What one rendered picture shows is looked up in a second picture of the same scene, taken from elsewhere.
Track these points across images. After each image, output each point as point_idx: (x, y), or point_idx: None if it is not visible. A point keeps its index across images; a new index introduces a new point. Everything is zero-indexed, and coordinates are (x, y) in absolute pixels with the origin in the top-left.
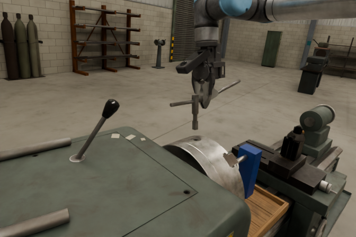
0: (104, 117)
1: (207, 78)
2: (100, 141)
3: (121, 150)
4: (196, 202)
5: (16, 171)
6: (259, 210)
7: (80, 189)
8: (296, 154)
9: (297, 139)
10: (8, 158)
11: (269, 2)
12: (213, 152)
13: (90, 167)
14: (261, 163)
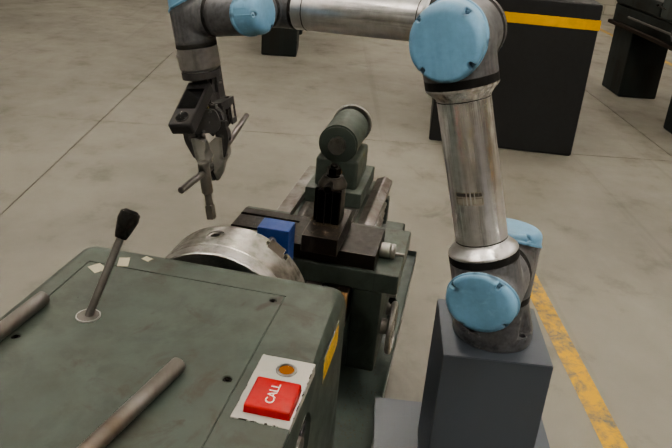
0: (122, 239)
1: (218, 130)
2: (86, 283)
3: (136, 284)
4: (292, 306)
5: (27, 361)
6: None
7: (148, 344)
8: (340, 212)
9: (337, 187)
10: None
11: (294, 8)
12: (254, 245)
13: (124, 319)
14: None
